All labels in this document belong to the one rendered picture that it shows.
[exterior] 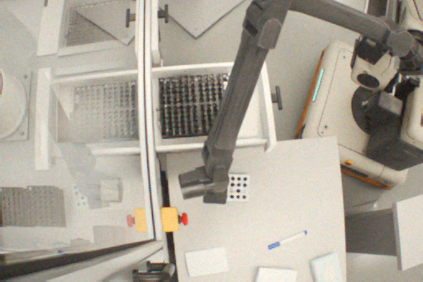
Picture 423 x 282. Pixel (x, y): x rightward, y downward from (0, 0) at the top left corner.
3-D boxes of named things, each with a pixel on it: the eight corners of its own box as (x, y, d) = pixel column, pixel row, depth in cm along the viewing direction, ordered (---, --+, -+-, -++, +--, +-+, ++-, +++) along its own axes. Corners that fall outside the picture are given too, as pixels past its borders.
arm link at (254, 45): (287, 22, 79) (268, 5, 88) (263, 16, 77) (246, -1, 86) (227, 184, 101) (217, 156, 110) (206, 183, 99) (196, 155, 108)
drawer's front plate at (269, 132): (259, 64, 134) (263, 50, 124) (269, 152, 127) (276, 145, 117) (253, 64, 134) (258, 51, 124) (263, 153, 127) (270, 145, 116)
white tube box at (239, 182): (248, 176, 131) (249, 174, 127) (247, 202, 129) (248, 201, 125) (208, 174, 130) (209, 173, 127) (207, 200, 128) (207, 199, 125)
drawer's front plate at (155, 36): (159, -7, 140) (157, -22, 130) (159, 64, 133) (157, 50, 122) (154, -6, 140) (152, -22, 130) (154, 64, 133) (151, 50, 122)
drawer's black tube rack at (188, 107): (230, 80, 131) (233, 73, 124) (237, 136, 126) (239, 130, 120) (159, 85, 129) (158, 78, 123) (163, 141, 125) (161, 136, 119)
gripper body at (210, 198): (202, 203, 115) (203, 200, 108) (205, 168, 118) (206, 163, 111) (225, 204, 116) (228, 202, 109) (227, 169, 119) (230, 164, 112)
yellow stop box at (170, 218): (179, 207, 120) (178, 206, 113) (182, 231, 118) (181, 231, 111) (162, 208, 119) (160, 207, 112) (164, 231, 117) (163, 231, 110)
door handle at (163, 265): (175, 259, 67) (168, 270, 48) (176, 272, 66) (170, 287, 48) (147, 260, 66) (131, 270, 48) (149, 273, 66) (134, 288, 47)
